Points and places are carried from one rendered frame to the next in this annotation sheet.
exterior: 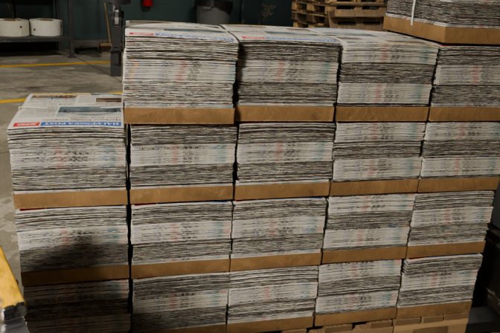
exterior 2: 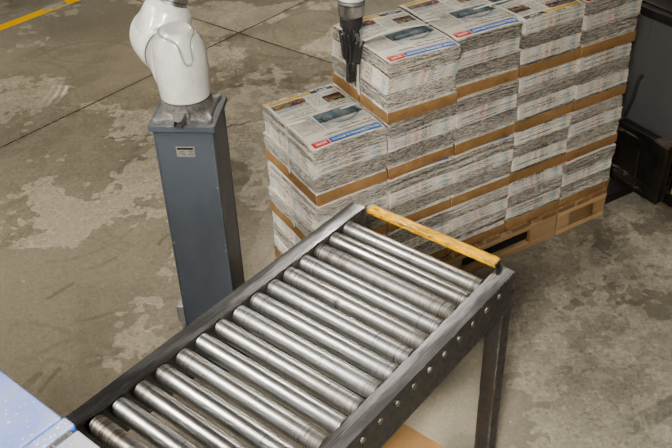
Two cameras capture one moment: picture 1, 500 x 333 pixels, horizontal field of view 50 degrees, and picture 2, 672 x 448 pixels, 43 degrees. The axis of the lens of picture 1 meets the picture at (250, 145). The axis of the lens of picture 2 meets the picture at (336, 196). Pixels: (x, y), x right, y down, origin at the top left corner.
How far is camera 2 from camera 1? 1.87 m
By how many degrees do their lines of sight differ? 21
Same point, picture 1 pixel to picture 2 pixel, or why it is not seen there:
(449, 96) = (593, 36)
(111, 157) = (378, 150)
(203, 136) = (434, 116)
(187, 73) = (427, 77)
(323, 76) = (510, 48)
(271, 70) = (476, 55)
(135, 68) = (393, 83)
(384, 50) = (550, 18)
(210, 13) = not seen: outside the picture
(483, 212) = (616, 113)
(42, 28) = not seen: outside the picture
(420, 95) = (574, 42)
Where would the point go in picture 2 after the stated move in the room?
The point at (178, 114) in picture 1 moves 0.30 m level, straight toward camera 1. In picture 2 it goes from (422, 107) to (469, 148)
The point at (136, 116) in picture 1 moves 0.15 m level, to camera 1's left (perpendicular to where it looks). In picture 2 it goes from (395, 117) to (352, 124)
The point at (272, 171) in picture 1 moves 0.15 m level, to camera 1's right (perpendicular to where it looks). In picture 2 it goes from (478, 127) to (516, 120)
